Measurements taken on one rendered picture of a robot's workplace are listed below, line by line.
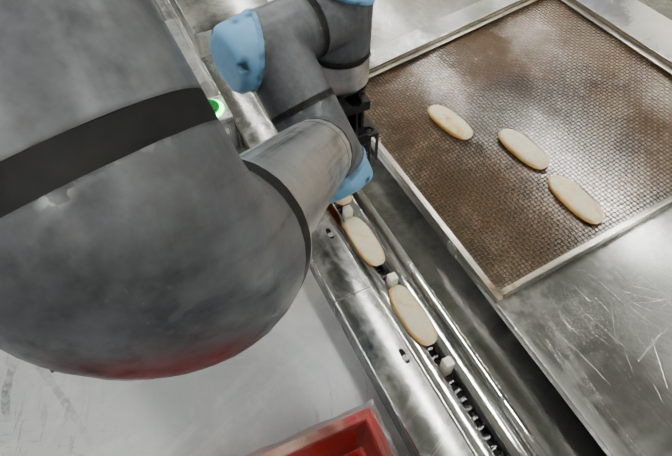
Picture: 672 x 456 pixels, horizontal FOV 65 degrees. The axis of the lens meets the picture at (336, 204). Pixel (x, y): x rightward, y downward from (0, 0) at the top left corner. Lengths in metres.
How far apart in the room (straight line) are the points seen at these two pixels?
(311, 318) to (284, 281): 0.55
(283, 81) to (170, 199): 0.39
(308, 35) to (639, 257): 0.52
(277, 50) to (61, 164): 0.41
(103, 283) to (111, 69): 0.06
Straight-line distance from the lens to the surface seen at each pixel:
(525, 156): 0.88
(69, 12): 0.18
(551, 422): 0.77
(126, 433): 0.76
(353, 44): 0.63
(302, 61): 0.56
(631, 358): 0.75
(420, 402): 0.69
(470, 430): 0.71
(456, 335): 0.74
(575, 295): 0.77
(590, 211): 0.83
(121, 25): 0.19
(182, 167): 0.18
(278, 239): 0.23
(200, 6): 1.24
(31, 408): 0.83
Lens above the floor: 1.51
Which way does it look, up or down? 50 degrees down
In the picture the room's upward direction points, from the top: straight up
